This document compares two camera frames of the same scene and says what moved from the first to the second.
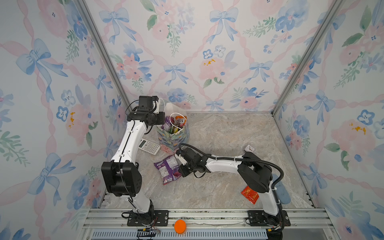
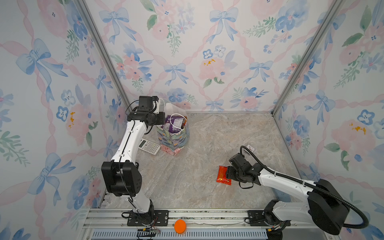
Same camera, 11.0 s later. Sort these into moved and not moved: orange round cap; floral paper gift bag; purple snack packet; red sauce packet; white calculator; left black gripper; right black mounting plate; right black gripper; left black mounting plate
Moved: red sauce packet; right black gripper; purple snack packet
Not moved: left black gripper; right black mounting plate; orange round cap; left black mounting plate; floral paper gift bag; white calculator
